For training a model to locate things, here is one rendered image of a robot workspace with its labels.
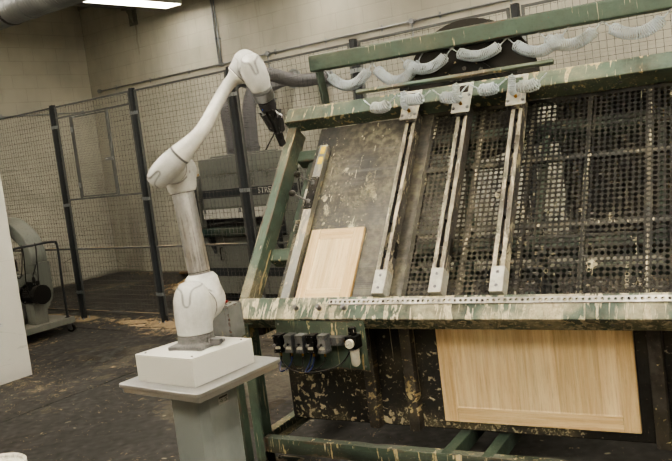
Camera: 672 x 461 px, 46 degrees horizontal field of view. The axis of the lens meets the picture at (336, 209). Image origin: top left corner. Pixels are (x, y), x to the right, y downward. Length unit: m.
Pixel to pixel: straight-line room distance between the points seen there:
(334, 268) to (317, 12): 6.41
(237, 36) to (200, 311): 7.83
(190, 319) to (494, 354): 1.41
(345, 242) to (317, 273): 0.21
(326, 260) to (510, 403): 1.13
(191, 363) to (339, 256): 1.10
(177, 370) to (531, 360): 1.58
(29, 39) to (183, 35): 2.48
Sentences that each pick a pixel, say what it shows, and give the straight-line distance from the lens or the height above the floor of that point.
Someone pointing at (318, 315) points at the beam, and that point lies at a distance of 3.87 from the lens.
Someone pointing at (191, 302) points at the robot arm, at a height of 1.06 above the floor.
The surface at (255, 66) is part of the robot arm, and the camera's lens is 3.35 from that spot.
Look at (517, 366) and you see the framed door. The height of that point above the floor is 0.53.
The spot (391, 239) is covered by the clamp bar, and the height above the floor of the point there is 1.15.
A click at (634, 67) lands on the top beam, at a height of 1.82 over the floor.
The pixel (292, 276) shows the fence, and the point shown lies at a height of 1.00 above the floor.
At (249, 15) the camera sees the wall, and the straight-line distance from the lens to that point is 10.82.
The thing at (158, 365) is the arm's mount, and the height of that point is 0.83.
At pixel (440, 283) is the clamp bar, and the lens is 3.63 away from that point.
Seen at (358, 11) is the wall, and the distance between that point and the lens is 9.72.
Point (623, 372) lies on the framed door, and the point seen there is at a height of 0.52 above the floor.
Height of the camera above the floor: 1.65
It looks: 5 degrees down
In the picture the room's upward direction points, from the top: 7 degrees counter-clockwise
